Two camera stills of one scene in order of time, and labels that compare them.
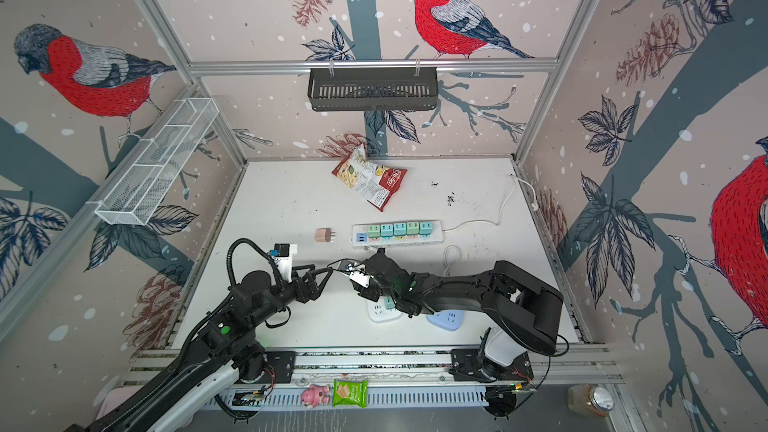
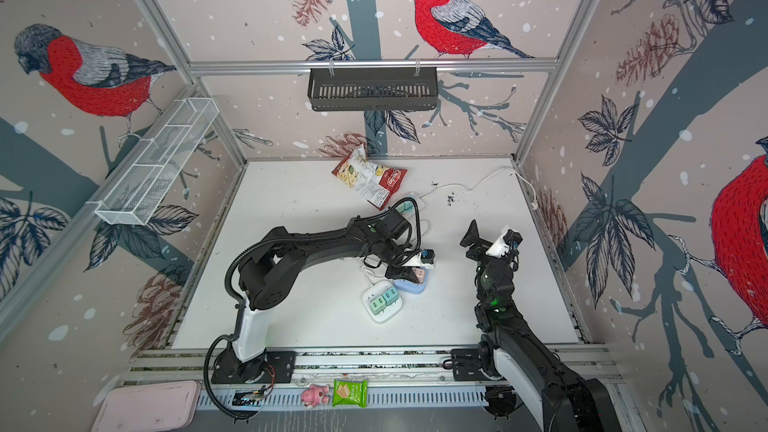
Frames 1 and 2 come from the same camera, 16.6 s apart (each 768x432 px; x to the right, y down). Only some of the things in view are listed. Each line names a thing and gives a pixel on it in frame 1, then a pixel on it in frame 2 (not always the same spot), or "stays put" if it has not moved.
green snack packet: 350,393 stays put
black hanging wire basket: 373,88 stays put
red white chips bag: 372,183 stays put
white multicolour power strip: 399,233 -> 419,205
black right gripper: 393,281 -> 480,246
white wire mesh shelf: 132,200 stays put
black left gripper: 313,292 -> 402,273
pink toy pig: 315,395 stays put
